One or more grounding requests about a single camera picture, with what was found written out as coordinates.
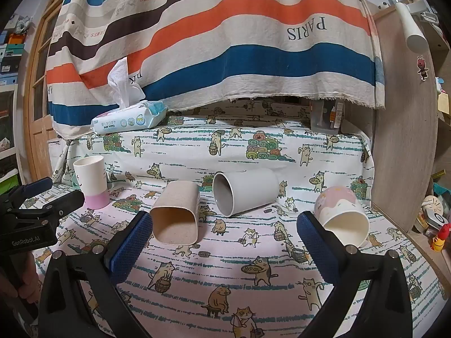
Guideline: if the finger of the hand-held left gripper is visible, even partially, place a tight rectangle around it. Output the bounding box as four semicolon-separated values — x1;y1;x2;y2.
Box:
16;190;86;224
8;177;53;205

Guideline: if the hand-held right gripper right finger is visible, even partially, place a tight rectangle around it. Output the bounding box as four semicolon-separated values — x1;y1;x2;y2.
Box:
297;211;413;338

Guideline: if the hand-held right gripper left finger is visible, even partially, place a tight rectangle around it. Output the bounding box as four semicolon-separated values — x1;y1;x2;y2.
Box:
37;211;154;338

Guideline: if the grey round cup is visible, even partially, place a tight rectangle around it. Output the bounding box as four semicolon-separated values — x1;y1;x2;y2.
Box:
212;168;280;218

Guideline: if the white cup with pink base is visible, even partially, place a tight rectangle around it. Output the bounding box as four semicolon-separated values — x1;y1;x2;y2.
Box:
73;156;110;210

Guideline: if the pink and white patterned cup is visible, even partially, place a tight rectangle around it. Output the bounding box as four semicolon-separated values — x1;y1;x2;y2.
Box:
314;186;370;249

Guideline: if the beige square cup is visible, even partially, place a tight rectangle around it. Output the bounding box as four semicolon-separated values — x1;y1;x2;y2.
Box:
150;181;201;245

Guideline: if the person's left hand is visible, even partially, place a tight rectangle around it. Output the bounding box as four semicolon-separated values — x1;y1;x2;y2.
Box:
0;259;40;305

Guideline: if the wooden door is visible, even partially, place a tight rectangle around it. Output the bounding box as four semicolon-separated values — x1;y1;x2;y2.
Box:
26;0;76;184

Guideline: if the cat print tablecloth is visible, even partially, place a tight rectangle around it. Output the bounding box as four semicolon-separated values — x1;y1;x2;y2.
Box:
33;98;435;338

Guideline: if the baby wipes pack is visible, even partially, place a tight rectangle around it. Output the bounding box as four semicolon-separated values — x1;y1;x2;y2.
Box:
91;58;168;135

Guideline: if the red and yellow toy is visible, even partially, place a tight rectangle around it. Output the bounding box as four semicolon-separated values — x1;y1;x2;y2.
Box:
432;223;451;253

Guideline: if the clear plastic storage box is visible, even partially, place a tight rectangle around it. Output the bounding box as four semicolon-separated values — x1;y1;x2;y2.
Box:
309;99;346;135

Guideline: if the stack of storage boxes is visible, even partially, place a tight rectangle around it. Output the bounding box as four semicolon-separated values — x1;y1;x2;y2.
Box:
0;14;33;86

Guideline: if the wooden cabinet panel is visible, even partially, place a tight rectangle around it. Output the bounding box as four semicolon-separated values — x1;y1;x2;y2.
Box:
366;0;439;233

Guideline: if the cartoon figure sticker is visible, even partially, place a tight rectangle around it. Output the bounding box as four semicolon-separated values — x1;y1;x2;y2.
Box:
416;55;429;81

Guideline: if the striped hanging cloth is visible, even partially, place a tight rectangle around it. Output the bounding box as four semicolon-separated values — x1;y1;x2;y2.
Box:
46;0;385;139

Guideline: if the white plastic handle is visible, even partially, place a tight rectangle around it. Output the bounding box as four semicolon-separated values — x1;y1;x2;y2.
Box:
395;2;428;53

